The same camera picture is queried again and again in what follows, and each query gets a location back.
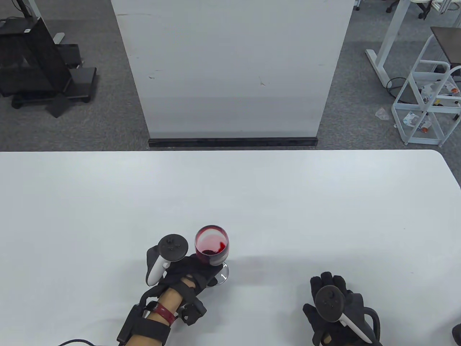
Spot person's right hand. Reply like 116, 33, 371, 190
303, 272, 376, 346

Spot person's left hand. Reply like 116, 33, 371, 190
160, 252, 221, 300

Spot wine glass with red wine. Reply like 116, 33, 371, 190
194, 225, 230, 287

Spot person's left forearm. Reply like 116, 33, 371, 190
126, 288, 197, 346

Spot black white right hand controller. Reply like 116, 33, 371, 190
315, 285, 382, 346

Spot black white hand controller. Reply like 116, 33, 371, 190
146, 234, 189, 287
315, 285, 382, 346

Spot black white left hand controller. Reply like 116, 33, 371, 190
146, 234, 189, 287

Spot red wristband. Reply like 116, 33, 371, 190
153, 303, 178, 324

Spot white table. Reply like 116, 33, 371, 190
0, 150, 461, 346

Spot crumpled white wrappers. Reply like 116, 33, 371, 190
402, 111, 433, 132
418, 81, 460, 106

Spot white roll-up screen black base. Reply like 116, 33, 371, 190
110, 0, 355, 148

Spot white metal rack trolley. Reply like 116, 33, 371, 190
392, 34, 461, 146

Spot black equipment cart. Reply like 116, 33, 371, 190
0, 16, 98, 117

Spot brown board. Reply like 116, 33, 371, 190
430, 26, 461, 67

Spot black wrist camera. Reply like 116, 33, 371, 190
178, 297, 208, 327

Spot black wrist strap mount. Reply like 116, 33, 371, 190
117, 305, 172, 345

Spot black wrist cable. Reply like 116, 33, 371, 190
57, 338, 120, 346

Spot black floor cable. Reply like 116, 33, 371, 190
386, 77, 410, 104

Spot white desk leg frame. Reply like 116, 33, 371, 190
366, 0, 415, 87

